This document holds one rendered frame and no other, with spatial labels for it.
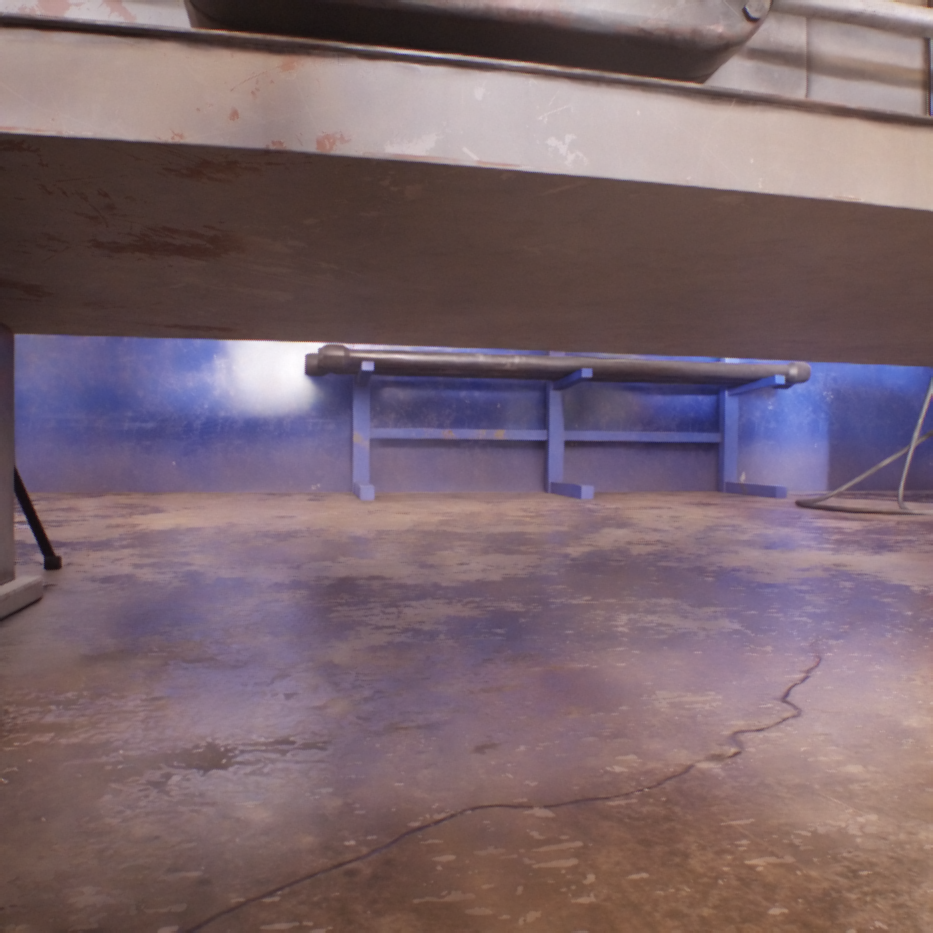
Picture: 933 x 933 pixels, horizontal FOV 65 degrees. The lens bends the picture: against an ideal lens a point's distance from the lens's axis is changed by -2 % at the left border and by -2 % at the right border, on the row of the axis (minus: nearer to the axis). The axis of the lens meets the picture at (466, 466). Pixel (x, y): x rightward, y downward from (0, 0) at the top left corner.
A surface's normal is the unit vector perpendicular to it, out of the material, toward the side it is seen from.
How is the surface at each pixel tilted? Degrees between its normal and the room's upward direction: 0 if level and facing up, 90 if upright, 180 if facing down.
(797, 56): 90
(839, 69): 90
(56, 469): 90
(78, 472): 90
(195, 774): 0
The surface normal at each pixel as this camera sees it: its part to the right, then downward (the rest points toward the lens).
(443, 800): 0.01, -1.00
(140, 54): 0.19, 0.03
